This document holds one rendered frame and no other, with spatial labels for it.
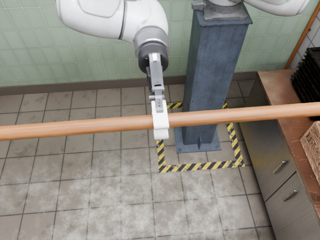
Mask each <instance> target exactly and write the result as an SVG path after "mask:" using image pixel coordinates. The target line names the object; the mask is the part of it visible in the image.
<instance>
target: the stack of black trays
mask: <svg viewBox="0 0 320 240"><path fill-rule="evenodd" d="M306 50H307V51H306V52H305V53H306V54H307V55H304V57H305V59H301V60H302V61H303V62H298V64H299V66H297V67H298V69H299V70H296V72H295V73H293V74H294V75H293V76H291V77H292V79H290V80H291V82H292V85H293V87H294V89H295V91H296V93H297V95H298V97H299V99H300V100H301V102H302V103H310V102H320V47H313V48H307V49H306ZM309 118H310V120H320V116H311V117H309Z"/></svg>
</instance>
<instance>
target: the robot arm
mask: <svg viewBox="0 0 320 240"><path fill-rule="evenodd" d="M242 2H245V3H247V4H249V5H250V6H252V7H255V8H257V9H259V10H261V11H264V12H267V13H270V14H273V15H276V16H283V17H290V16H296V15H298V14H301V13H303V12H304V10H305V9H306V8H307V6H308V5H309V3H310V2H311V0H197V1H194V2H192V3H191V5H192V7H191V8H192V9H193V10H202V12H203V15H204V17H203V20H204V21H205V22H210V21H216V20H246V19H247V16H248V15H247V14H246V13H245V11H244V10H243V7H242V5H241V4H242ZM56 7H57V14H58V17H59V19H60V20H61V21H62V22H63V24H64V25H66V26H67V27H69V28H71V29H73V30H75V31H78V32H81V33H84V34H87V35H91V36H95V37H99V38H106V39H118V40H123V41H126V42H128V43H131V44H133V45H134V49H135V56H136V58H137V60H138V65H139V69H140V70H141V71H142V72H143V73H145V74H147V82H148V85H149V91H150V94H151V95H149V100H151V105H152V115H153V125H154V129H153V131H154V139H155V140H161V139H168V138H169V135H168V129H169V121H168V114H167V107H166V101H165V100H164V98H165V95H164V90H165V88H164V85H163V72H164V71H165V70H166V69H167V67H168V64H169V60H168V56H169V44H168V33H169V30H168V22H167V18H166V14H165V12H164V10H163V7H162V6H161V5H160V3H159V2H158V1H157V0H137V1H126V0H56Z"/></svg>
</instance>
